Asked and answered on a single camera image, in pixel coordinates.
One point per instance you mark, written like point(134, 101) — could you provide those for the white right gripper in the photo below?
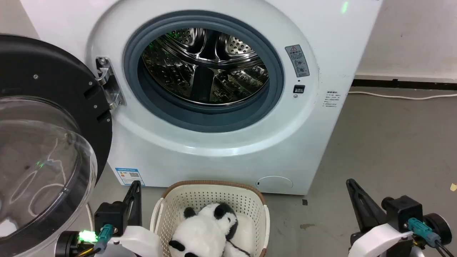
point(378, 242)

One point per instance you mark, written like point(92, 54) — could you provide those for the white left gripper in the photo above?
point(139, 242)

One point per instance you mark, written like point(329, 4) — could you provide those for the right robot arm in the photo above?
point(439, 226)

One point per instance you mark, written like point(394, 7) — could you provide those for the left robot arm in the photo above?
point(69, 244)

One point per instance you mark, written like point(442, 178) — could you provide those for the white front-load washing machine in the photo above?
point(314, 135)

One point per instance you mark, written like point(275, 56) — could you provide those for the blue energy label sticker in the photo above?
point(130, 176)

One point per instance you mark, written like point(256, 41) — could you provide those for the cream plastic laundry basket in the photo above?
point(200, 194)

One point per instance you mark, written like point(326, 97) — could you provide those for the black and white panda plush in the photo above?
point(203, 232)

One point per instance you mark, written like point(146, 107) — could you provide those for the yellow paper scrap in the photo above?
point(453, 186)

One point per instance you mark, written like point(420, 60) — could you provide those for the chrome door hinge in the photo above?
point(109, 84)

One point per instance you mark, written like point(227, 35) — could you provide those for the black round washer door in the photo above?
point(43, 107)

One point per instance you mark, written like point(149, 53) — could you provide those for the grey rubber door gasket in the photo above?
point(275, 89)

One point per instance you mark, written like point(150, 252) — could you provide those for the steel washer drum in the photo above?
point(203, 67)

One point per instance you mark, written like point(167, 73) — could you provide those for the grey warning sticker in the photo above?
point(297, 60)

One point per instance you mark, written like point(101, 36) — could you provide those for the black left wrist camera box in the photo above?
point(109, 214)

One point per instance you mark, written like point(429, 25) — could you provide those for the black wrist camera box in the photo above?
point(401, 210)
point(109, 214)

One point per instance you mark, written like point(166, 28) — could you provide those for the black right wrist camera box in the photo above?
point(401, 210)

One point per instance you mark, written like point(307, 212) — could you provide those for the black wall baseboard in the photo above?
point(403, 84)

